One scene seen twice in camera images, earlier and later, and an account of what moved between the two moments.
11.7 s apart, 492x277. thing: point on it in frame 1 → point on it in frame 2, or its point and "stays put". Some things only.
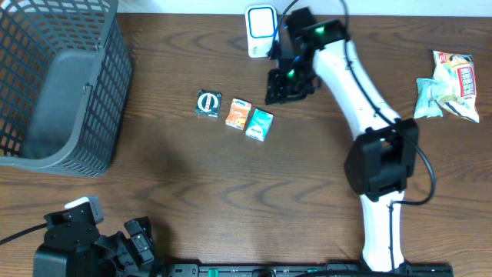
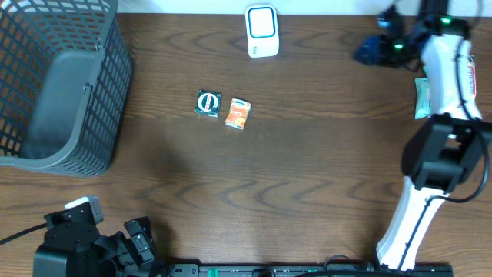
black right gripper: x=278 y=91 → x=370 y=48
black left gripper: x=125 y=246 stays put
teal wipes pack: x=427 y=105 stays put
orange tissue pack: x=238 y=113 stays put
